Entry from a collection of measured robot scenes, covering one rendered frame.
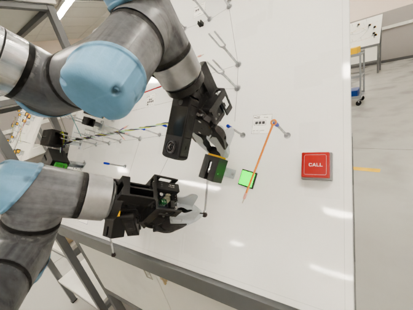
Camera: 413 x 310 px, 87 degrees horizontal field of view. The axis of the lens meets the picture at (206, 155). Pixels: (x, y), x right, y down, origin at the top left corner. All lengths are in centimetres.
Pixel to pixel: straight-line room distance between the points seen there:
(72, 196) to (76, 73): 20
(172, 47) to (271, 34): 39
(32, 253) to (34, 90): 22
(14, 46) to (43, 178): 17
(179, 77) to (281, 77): 31
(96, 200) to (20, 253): 11
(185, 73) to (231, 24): 44
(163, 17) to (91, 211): 29
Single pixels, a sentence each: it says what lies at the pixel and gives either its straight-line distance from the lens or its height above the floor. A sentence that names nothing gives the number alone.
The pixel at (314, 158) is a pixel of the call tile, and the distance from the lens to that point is 48.
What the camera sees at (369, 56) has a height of 55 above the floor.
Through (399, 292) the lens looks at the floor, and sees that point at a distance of 174.
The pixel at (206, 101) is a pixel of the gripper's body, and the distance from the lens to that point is 43.
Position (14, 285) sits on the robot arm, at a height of 116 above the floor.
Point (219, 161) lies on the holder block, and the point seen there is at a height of 115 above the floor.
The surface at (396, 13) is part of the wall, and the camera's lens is 1136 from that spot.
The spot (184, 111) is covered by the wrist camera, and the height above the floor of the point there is 128.
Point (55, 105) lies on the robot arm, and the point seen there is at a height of 134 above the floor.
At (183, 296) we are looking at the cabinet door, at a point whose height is 67.
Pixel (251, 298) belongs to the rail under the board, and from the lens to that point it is 57.
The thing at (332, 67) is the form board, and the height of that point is 127.
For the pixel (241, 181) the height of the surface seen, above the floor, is 107.
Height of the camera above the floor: 133
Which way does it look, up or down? 20 degrees down
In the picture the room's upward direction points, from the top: 15 degrees counter-clockwise
